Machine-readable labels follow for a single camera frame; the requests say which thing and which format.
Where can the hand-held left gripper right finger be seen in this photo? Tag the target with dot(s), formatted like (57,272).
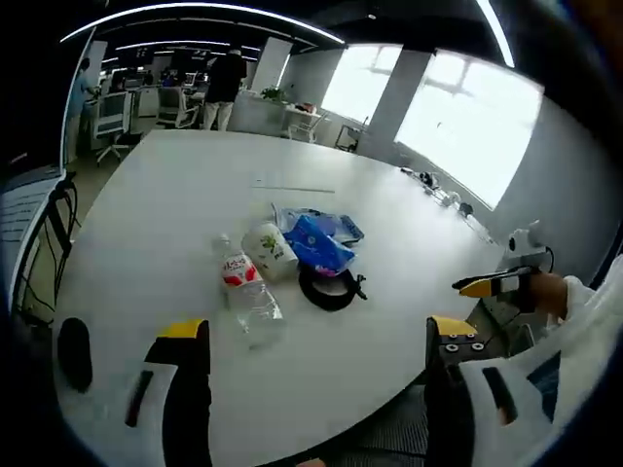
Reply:
(448,404)

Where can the small clutter on table edge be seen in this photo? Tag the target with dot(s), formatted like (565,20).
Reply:
(438,187)

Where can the paper cup green print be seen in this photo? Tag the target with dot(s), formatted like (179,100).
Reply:
(267,248)

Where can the green potted plant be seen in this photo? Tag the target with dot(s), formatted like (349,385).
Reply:
(272,93)

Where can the clear water bottle red label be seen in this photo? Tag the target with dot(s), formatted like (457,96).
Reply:
(245,287)

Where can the blue tissue packet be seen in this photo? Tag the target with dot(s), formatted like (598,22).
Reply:
(316,245)

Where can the black oval pouch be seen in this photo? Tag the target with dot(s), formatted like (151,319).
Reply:
(74,352)

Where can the white mesh office chair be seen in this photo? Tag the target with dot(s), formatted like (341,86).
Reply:
(113,114)

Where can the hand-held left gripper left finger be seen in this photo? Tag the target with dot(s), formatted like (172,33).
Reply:
(187,389)

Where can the silver laptop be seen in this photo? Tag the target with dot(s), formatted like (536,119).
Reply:
(24,209)

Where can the black laptop stand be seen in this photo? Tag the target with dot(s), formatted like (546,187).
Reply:
(63,228)

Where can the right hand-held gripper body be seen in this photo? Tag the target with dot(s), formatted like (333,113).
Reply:
(523,243)

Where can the white table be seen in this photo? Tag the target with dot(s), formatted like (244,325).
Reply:
(170,219)

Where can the person's right hand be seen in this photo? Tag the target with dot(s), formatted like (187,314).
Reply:
(550,292)

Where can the person's blue jeans leg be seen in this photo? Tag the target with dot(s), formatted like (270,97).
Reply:
(547,386)

